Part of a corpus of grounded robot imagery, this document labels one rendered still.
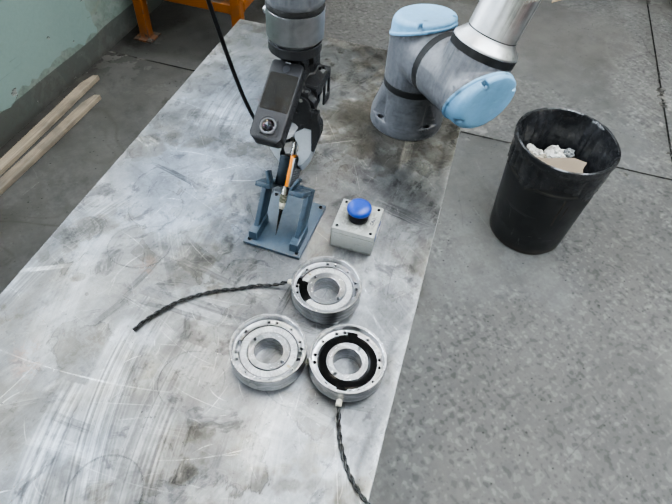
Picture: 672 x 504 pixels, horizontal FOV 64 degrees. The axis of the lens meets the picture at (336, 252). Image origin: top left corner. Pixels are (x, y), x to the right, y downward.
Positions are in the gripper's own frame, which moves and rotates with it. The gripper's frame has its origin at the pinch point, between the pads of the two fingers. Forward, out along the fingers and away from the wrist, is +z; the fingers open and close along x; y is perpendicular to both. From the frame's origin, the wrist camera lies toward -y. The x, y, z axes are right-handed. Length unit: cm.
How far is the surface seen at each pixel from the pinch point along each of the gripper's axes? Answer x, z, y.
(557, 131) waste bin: -54, 58, 112
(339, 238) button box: -10.1, 9.5, -3.9
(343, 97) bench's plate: 2.9, 11.9, 36.6
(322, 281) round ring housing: -10.4, 9.9, -12.8
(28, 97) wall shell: 153, 83, 82
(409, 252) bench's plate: -21.5, 11.9, -0.5
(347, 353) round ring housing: -18.0, 10.3, -22.9
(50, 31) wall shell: 154, 66, 107
